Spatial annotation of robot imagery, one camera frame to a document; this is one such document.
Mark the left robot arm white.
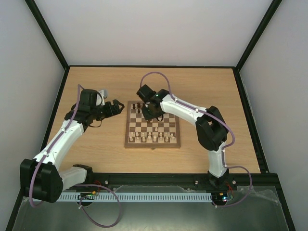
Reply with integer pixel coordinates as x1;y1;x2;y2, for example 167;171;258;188
20;86;125;207

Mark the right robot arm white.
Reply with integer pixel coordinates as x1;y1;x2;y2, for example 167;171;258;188
136;84;228;189

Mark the wooden chess board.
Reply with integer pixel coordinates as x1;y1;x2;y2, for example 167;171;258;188
124;101;180;149

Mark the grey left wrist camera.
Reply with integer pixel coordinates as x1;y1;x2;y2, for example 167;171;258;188
98;89;108;99

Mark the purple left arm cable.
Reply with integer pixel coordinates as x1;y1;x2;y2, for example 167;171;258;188
29;83;123;228

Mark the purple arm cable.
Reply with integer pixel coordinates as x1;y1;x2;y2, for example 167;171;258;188
29;83;123;228
140;71;253;208

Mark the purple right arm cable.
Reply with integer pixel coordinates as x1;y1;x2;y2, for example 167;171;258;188
140;71;253;208

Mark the light blue cable duct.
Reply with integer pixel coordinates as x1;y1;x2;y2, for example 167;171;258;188
58;192;212;203

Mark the black frame post left rear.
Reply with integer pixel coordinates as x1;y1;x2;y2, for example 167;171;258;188
25;0;69;70

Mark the black frame post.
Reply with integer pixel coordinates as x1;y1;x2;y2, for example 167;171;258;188
25;0;69;70
234;0;282;73

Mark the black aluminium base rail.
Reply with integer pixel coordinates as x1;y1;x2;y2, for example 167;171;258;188
93;173;282;192

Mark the black frame post right rear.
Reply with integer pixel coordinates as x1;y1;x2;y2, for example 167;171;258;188
234;0;282;73

